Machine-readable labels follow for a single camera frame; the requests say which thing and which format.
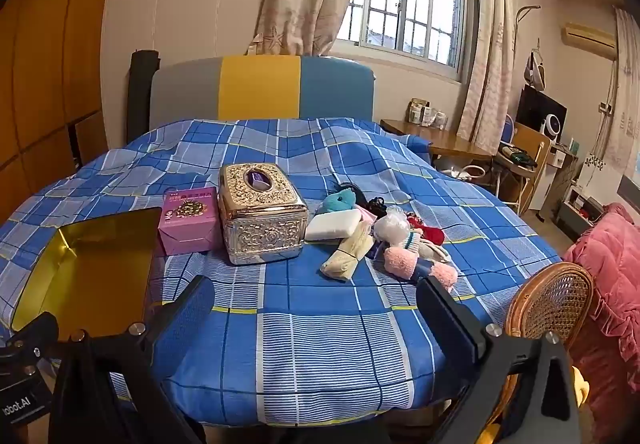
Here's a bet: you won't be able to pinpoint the black hair band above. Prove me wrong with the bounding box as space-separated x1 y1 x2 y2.
339 181 372 206

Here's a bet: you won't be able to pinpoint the small boxes on desk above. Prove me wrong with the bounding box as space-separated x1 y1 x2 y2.
407 98 449 129

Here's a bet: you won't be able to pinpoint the woven tissue box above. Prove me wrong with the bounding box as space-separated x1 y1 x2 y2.
217 163 310 266

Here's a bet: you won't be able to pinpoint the teal plush toy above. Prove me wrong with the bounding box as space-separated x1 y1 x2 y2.
320 189 357 215

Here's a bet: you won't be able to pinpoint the clear plastic bag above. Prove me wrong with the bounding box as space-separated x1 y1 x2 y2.
373 206 417 246

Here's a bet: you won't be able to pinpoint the wooden desk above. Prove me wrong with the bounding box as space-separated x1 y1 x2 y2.
379 119 494 175

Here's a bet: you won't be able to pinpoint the wall air conditioner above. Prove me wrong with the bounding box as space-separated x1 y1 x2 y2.
560 21 619 60

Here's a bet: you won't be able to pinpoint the hanging bag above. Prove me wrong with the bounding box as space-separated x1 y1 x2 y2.
523 51 547 90

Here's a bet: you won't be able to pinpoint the white striped socks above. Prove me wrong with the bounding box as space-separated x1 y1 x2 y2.
380 229 452 266

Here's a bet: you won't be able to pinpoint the wooden wardrobe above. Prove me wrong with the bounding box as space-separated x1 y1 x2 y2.
0 0 127 225

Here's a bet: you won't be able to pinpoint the purple tissue box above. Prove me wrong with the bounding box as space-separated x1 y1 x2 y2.
159 185 224 256

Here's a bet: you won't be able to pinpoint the gold metal tray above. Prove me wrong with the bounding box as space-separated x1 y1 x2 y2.
10 207 164 342

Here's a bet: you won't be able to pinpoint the beige sock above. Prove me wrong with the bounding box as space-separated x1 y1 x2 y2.
320 219 374 283

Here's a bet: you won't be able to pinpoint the white soft pack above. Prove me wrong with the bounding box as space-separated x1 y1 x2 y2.
304 209 362 242

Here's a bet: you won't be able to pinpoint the rattan chair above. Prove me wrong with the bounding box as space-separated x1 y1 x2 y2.
487 263 597 444

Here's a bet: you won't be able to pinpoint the grey yellow blue headboard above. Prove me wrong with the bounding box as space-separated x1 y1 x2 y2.
148 55 376 131

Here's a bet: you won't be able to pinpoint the black monitor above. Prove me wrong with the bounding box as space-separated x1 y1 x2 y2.
515 86 569 138

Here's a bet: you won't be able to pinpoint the pink quilt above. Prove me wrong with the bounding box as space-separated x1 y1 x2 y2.
562 203 640 444

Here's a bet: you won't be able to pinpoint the red cloth item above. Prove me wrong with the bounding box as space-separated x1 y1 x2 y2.
407 216 446 245

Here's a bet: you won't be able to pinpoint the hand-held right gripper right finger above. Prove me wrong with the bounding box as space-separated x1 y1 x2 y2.
415 276 584 444

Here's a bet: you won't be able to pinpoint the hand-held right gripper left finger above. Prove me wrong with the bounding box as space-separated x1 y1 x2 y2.
50 275 216 444

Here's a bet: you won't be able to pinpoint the black rolled mat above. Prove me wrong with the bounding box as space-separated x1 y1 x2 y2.
126 49 161 143

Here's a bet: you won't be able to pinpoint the blue plaid bed sheet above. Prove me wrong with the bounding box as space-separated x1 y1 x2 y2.
0 117 564 428

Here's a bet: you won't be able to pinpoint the wooden chair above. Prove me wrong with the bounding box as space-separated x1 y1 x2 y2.
498 121 552 216

